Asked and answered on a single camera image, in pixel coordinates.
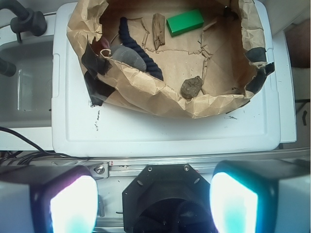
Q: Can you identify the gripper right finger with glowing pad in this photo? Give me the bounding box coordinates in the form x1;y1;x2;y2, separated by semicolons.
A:
209;159;311;233

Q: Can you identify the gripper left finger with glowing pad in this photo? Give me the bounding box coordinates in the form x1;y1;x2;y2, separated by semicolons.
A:
0;165;98;233

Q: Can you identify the brown rock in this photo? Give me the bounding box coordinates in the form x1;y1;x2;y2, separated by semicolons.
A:
180;76;203;99

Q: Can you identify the clear plastic bin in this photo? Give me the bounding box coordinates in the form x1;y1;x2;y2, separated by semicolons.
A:
0;35;53;128

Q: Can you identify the brown crumpled paper bag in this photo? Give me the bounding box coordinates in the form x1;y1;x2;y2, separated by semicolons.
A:
67;0;274;118

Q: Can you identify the grey plush toy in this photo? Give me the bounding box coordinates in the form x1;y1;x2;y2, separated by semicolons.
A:
100;37;147;71

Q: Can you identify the green rectangular block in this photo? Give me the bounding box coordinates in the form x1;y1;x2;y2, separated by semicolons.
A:
167;9;204;37

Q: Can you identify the brown wood piece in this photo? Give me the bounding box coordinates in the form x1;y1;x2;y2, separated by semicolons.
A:
152;13;165;50

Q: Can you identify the black cable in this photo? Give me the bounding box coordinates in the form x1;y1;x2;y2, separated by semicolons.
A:
0;126;90;166

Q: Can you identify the metal corner bracket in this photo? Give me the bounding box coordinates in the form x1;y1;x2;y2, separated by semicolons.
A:
87;163;109;180

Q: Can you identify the black octagonal mount plate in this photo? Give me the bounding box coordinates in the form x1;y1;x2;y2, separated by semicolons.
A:
122;164;217;233

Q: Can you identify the aluminium extrusion rail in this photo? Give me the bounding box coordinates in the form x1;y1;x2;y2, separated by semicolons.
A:
48;147;311;177

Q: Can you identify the navy blue twisted rope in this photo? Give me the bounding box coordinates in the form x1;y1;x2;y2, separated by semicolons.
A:
119;17;164;82

